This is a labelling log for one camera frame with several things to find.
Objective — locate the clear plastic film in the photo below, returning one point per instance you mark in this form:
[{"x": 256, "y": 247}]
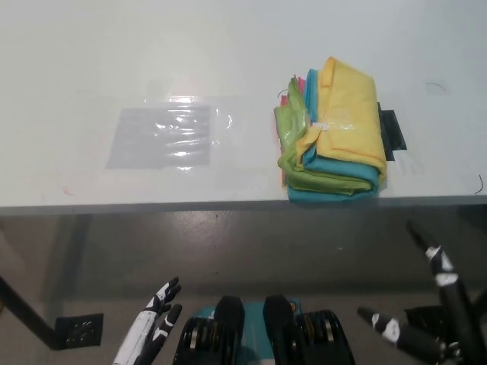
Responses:
[{"x": 224, "y": 119}]

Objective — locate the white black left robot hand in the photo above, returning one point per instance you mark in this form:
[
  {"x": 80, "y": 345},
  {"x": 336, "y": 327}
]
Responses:
[{"x": 156, "y": 304}]

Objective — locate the clear plastic sheet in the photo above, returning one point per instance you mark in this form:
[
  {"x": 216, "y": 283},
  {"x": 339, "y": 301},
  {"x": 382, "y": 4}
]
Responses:
[{"x": 144, "y": 140}]

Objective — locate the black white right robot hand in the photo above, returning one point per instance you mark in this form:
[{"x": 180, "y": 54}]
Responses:
[{"x": 441, "y": 266}]

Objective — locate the black tape patch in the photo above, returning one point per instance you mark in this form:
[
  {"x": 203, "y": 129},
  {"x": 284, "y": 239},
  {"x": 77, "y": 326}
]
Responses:
[{"x": 392, "y": 129}]

